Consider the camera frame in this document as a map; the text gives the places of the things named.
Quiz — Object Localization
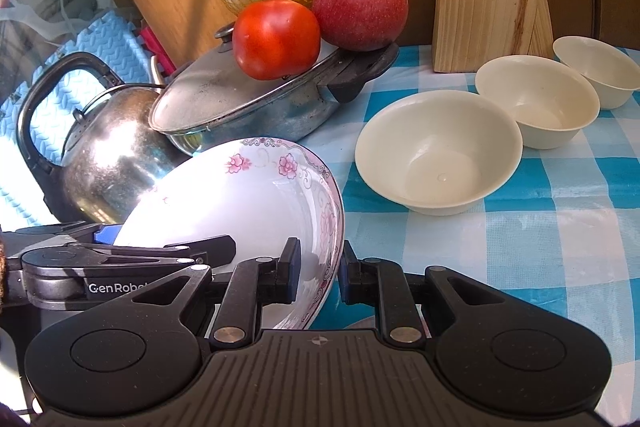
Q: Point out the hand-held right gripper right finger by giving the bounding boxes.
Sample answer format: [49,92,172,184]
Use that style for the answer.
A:
[339,242,508,350]

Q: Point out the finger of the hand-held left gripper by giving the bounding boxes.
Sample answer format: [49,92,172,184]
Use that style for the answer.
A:
[12,221,122,245]
[21,234,237,279]

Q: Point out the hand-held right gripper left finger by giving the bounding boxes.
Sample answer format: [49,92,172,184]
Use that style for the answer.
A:
[127,237,303,350]

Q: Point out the deep plate pink flower rim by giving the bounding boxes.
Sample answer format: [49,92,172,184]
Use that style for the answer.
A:
[114,137,346,330]

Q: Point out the cream bowl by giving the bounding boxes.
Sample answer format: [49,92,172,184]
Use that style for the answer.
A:
[355,91,524,216]
[475,55,601,150]
[552,36,640,110]

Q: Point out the glass pot lid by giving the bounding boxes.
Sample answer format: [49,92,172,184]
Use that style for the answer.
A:
[149,23,346,135]

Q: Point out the blue foam mat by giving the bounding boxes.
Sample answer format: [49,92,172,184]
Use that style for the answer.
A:
[0,9,151,228]

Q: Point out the red box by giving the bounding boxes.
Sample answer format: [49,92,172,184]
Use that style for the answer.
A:
[136,23,177,75]

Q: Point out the blue checked tablecloth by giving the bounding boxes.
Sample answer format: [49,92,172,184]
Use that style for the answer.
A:
[295,44,640,408]

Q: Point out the red tomato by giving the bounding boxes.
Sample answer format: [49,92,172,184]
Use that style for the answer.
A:
[232,0,321,81]

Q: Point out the red apple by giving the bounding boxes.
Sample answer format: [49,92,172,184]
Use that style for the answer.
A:
[312,0,409,52]

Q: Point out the steel kettle black handle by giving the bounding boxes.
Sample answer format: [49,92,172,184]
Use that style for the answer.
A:
[17,52,193,225]

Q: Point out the steel pot black handles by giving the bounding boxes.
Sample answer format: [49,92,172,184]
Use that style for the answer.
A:
[165,42,401,156]

